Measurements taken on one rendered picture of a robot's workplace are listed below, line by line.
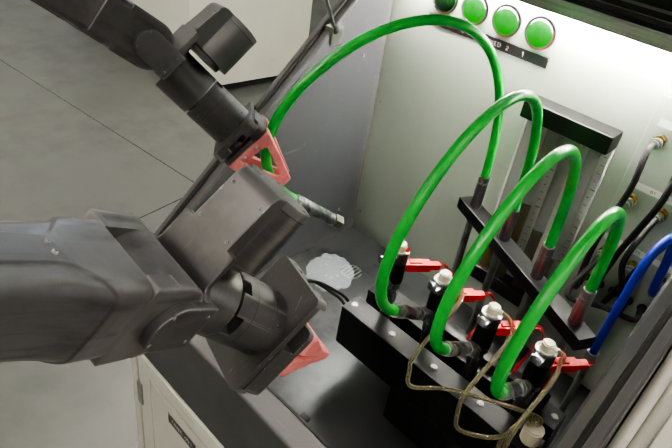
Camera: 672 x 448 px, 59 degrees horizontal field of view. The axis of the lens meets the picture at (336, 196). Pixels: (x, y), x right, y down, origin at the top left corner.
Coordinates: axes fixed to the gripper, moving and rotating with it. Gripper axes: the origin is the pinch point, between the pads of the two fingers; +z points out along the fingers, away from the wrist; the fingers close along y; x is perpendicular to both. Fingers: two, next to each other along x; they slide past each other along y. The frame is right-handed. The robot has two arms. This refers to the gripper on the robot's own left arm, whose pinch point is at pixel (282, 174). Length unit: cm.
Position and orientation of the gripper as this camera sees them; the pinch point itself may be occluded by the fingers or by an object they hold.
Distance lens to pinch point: 80.3
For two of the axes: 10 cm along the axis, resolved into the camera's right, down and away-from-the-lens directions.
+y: -1.3, -3.8, 9.2
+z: 6.6, 6.5, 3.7
